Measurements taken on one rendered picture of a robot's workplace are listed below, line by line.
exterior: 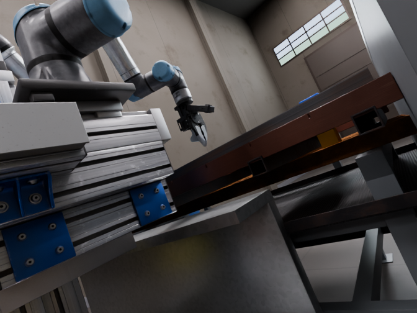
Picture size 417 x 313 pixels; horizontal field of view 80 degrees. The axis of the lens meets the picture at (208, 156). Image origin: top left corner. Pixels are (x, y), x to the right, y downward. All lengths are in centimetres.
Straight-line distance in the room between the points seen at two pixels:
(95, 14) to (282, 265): 75
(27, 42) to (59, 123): 31
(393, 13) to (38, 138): 44
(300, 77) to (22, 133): 915
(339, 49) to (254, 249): 850
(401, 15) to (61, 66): 58
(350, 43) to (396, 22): 867
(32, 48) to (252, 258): 76
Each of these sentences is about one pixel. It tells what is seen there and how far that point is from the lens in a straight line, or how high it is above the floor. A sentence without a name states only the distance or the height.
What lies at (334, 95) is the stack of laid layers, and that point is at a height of 84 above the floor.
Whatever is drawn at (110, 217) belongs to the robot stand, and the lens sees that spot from 58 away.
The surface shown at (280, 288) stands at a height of 42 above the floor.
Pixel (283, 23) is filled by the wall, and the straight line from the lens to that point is 992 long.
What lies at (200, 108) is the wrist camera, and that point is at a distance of 102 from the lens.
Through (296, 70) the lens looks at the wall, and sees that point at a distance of 943.
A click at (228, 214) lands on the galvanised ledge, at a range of 58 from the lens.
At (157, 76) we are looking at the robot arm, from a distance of 99.
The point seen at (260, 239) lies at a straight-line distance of 76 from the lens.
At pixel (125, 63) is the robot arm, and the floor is 129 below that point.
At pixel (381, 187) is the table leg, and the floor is 59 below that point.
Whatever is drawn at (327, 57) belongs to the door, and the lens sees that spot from 911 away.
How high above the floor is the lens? 75
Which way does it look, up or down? 7 degrees up
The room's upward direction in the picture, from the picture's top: 22 degrees counter-clockwise
